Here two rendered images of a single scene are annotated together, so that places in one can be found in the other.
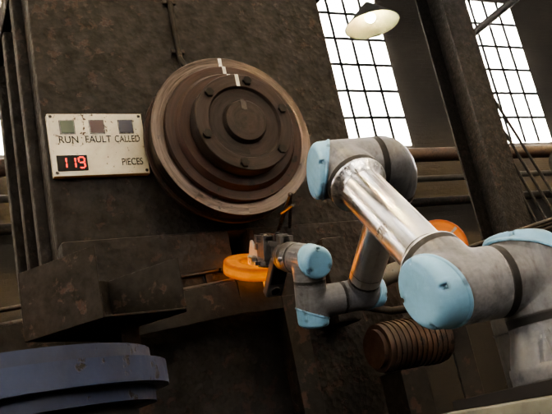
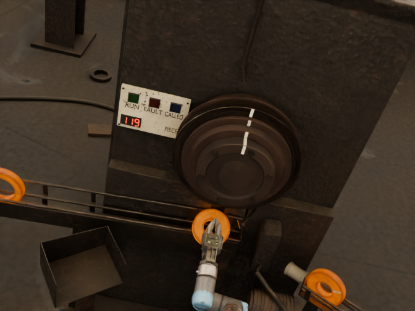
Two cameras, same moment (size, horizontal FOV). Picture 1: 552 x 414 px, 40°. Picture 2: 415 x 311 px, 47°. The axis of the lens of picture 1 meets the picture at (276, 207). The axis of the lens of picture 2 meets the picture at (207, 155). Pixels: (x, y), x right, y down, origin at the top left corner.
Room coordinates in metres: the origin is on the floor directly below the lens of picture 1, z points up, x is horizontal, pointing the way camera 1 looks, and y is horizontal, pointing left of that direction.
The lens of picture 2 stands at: (0.64, -0.41, 2.17)
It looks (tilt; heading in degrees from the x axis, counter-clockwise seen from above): 37 degrees down; 24
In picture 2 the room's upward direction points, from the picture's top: 15 degrees clockwise
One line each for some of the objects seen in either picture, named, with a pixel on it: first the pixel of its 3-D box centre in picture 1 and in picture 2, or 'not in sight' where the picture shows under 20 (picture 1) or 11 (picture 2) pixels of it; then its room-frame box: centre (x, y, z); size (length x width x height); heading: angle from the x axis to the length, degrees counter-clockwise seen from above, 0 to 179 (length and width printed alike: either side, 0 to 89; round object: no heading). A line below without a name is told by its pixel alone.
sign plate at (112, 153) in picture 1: (98, 144); (152, 112); (1.93, 0.44, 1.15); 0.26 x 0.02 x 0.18; 118
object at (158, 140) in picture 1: (229, 139); (236, 157); (1.99, 0.09, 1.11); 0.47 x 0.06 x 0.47; 118
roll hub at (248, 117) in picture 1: (242, 124); (234, 173); (1.91, 0.04, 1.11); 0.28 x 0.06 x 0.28; 118
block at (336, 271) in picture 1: (333, 282); (265, 244); (2.12, -0.11, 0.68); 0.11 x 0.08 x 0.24; 28
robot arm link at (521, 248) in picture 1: (525, 273); not in sight; (1.23, -0.37, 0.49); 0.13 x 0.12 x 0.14; 110
